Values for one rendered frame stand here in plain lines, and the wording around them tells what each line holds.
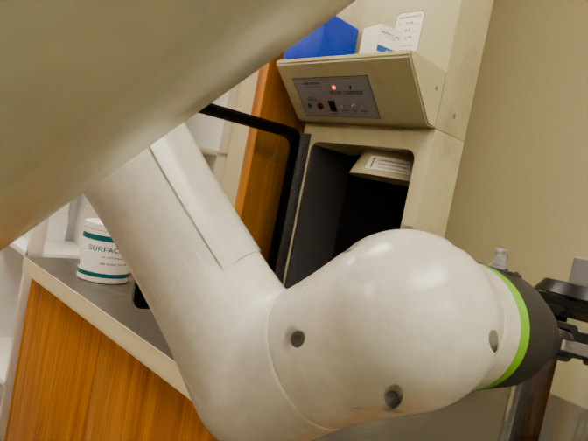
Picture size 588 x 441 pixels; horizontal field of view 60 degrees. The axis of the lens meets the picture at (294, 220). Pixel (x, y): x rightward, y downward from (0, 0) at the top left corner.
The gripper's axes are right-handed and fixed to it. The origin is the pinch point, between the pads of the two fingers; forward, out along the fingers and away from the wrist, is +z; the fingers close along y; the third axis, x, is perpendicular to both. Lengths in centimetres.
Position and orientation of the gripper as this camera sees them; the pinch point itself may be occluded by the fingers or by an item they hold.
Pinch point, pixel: (568, 335)
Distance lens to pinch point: 64.8
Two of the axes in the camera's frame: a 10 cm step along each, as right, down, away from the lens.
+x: -2.6, 9.7, -0.2
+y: -6.9, -1.7, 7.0
